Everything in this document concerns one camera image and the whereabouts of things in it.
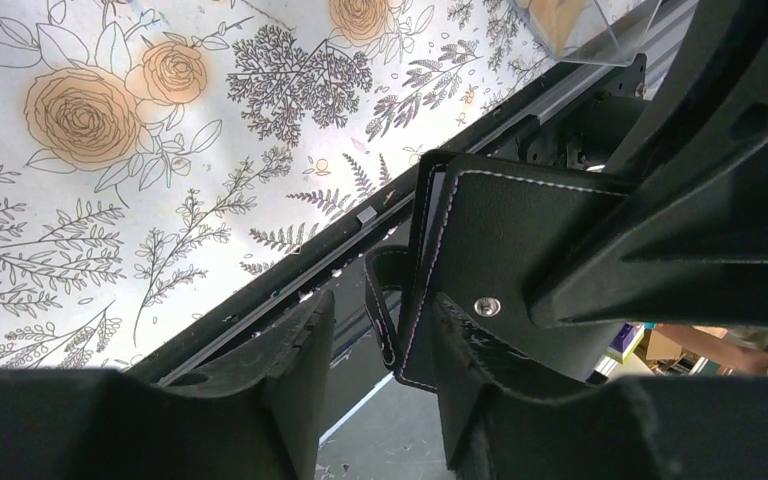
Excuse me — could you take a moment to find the floral tablecloth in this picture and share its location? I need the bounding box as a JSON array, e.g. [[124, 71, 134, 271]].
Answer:
[[0, 1, 557, 369]]

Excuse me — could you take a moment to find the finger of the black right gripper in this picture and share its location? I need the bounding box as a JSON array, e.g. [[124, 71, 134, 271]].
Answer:
[[529, 1, 768, 328]]

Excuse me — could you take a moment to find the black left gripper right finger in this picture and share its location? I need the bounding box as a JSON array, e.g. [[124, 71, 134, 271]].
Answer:
[[431, 296, 768, 479]]

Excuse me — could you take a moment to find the black leather card holder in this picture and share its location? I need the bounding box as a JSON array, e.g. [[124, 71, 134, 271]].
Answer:
[[364, 150, 634, 392]]

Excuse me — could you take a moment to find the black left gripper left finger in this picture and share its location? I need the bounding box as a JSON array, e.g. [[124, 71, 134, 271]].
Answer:
[[0, 291, 335, 479]]

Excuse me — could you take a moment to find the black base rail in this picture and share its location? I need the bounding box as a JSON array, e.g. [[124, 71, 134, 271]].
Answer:
[[132, 53, 669, 390]]

